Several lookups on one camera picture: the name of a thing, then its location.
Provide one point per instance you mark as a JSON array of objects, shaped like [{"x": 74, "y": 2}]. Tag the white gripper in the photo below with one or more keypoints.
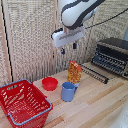
[{"x": 68, "y": 37}]

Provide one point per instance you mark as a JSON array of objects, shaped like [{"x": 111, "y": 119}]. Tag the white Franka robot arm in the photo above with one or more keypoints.
[{"x": 78, "y": 11}]

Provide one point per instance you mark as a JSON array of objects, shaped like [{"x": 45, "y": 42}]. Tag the black oven tray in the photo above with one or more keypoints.
[{"x": 95, "y": 73}]

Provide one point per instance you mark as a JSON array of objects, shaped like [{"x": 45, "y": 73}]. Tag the black toaster oven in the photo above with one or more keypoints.
[{"x": 111, "y": 56}]

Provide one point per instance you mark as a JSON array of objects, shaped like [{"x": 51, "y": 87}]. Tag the orange yellow food box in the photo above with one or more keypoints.
[{"x": 74, "y": 72}]

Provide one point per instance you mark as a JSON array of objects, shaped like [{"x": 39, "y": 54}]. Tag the beige woven folding screen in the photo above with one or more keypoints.
[{"x": 31, "y": 36}]

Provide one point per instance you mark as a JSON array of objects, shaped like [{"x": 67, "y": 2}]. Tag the red bowl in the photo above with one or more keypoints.
[{"x": 50, "y": 83}]

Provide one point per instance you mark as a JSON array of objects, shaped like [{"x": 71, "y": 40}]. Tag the blue mug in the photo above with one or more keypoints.
[{"x": 68, "y": 92}]

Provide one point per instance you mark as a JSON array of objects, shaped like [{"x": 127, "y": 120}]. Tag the red plastic shopping basket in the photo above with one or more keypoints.
[{"x": 23, "y": 103}]

